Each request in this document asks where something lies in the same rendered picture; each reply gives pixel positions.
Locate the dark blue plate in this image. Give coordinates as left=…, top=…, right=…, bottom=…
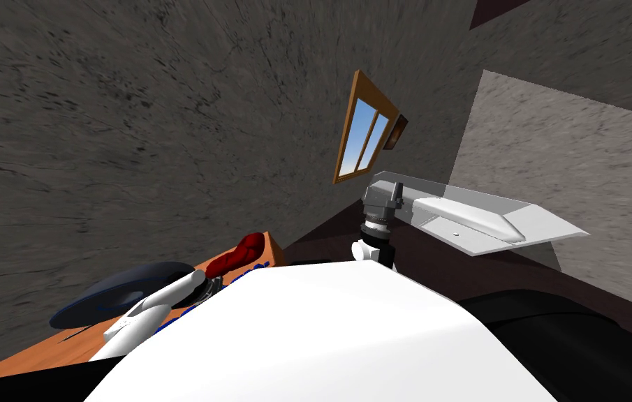
left=49, top=261, right=196, bottom=330

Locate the wooden framed window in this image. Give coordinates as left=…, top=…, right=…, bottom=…
left=332, top=69, right=400, bottom=185

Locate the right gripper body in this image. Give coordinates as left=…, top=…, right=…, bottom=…
left=361, top=179, right=406, bottom=223

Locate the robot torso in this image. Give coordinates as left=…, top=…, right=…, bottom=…
left=83, top=259, right=559, bottom=402

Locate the red lumpy thing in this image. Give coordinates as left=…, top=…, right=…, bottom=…
left=205, top=231, right=267, bottom=280

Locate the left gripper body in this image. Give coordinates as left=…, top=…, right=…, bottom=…
left=203, top=276, right=231, bottom=296

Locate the blue and white flat thing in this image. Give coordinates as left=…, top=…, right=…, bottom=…
left=154, top=260, right=271, bottom=335

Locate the small brown wall picture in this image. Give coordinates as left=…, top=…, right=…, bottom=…
left=382, top=114, right=409, bottom=151

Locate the orange wooden table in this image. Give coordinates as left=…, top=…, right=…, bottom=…
left=0, top=231, right=286, bottom=386

